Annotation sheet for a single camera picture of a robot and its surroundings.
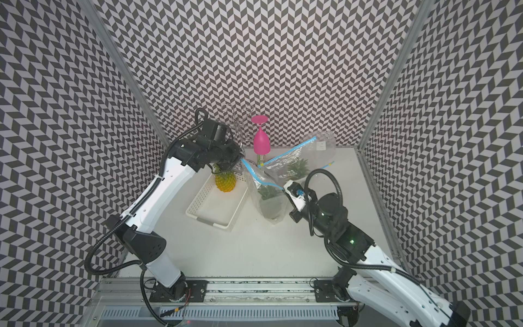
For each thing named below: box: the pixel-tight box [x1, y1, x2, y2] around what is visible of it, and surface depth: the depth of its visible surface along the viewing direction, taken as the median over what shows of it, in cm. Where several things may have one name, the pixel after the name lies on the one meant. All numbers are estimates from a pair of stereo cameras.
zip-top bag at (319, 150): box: [300, 130, 337, 169], surface depth 84 cm
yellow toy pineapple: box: [213, 164, 237, 193], surface depth 95 cm
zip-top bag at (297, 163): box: [257, 130, 337, 181], surface depth 82 cm
